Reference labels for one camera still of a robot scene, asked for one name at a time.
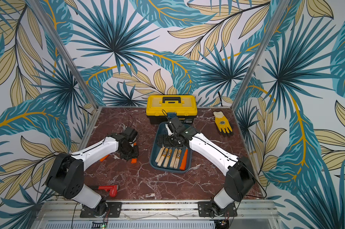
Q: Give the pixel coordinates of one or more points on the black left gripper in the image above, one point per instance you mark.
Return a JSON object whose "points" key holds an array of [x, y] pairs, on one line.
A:
{"points": [[135, 155]]}

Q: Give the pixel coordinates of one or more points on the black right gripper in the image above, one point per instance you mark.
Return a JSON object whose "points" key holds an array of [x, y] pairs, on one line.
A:
{"points": [[169, 139]]}

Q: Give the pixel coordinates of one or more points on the teal plastic tray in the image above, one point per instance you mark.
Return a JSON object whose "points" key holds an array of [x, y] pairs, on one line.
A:
{"points": [[155, 150]]}

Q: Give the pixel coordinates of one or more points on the wooden handle sickle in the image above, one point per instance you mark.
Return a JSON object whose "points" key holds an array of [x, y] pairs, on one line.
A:
{"points": [[159, 154], [167, 158], [162, 157], [173, 158], [177, 160]]}

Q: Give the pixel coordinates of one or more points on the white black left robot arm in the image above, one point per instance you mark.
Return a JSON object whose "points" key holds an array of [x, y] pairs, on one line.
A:
{"points": [[66, 176]]}

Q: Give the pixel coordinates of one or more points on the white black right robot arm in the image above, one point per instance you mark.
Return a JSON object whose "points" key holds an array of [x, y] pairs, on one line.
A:
{"points": [[238, 171]]}

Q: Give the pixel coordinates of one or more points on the yellow black toolbox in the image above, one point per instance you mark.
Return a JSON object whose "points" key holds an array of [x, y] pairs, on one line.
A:
{"points": [[160, 108]]}

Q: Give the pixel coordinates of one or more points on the red black clamp tool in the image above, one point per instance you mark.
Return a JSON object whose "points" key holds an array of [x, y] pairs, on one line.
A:
{"points": [[111, 189]]}

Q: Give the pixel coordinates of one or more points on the yellow white work glove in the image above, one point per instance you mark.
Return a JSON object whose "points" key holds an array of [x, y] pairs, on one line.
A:
{"points": [[222, 123]]}

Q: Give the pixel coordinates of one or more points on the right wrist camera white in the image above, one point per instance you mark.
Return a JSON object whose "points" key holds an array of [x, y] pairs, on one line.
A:
{"points": [[170, 128]]}

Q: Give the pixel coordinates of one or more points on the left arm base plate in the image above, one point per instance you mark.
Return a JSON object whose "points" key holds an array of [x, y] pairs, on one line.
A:
{"points": [[104, 209]]}

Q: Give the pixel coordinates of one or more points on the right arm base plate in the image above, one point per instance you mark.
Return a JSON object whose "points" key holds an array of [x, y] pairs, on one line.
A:
{"points": [[210, 209]]}

